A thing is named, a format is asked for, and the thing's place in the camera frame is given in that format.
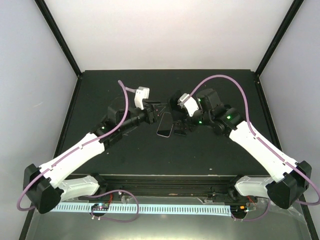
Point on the left black frame post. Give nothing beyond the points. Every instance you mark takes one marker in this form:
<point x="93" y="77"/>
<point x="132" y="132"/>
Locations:
<point x="47" y="15"/>

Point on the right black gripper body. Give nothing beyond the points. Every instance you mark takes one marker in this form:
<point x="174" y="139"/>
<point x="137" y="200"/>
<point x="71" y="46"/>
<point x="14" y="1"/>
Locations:
<point x="188" y="122"/>

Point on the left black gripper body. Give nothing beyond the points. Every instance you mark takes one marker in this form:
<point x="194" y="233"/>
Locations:
<point x="149" y="118"/>

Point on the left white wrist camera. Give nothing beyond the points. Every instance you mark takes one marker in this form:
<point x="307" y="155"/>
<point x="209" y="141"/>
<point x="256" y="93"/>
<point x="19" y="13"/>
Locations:
<point x="142" y="93"/>

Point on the small green circuit board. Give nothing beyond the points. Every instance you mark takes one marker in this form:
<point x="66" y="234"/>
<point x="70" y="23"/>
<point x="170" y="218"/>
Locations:
<point x="100" y="207"/>

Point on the right small circuit board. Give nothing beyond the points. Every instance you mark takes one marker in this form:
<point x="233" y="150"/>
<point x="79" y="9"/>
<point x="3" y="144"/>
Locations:
<point x="246" y="208"/>

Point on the black frame post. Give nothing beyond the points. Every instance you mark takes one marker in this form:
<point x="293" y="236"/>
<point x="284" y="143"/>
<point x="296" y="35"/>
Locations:
<point x="282" y="29"/>
<point x="47" y="15"/>

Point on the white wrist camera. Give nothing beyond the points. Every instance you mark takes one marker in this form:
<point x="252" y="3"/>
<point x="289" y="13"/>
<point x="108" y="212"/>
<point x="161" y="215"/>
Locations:
<point x="142" y="93"/>
<point x="188" y="103"/>

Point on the white slotted cable duct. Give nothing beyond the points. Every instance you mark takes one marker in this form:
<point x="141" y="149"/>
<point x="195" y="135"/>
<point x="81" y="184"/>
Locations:
<point x="153" y="209"/>

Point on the right black frame post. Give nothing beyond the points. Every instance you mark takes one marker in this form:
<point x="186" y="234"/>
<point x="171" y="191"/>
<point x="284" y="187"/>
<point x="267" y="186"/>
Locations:
<point x="282" y="29"/>

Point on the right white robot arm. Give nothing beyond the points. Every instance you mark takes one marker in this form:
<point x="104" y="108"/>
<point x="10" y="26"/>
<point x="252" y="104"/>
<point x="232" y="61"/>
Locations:
<point x="260" y="150"/>

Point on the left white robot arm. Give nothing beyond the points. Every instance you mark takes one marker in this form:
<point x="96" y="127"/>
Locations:
<point x="75" y="160"/>

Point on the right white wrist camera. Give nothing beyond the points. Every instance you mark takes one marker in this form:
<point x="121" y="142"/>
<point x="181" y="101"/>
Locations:
<point x="188" y="103"/>

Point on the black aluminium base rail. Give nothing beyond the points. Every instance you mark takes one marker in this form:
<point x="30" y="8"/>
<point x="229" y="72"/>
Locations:
<point x="217" y="190"/>

